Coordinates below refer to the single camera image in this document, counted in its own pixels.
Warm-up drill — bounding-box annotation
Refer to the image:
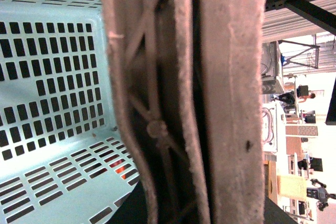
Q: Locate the brown plastic basket handle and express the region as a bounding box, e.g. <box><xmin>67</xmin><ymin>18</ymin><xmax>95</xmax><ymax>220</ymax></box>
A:
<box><xmin>102</xmin><ymin>0</ymin><xmax>265</xmax><ymax>223</ymax></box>

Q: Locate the light blue plastic basket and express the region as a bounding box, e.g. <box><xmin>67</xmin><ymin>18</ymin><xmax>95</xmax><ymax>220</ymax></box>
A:
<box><xmin>1</xmin><ymin>0</ymin><xmax>139</xmax><ymax>223</ymax></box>

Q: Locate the orange round fruit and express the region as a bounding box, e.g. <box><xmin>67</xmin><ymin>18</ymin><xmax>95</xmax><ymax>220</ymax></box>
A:
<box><xmin>109</xmin><ymin>158</ymin><xmax>132</xmax><ymax>180</ymax></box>

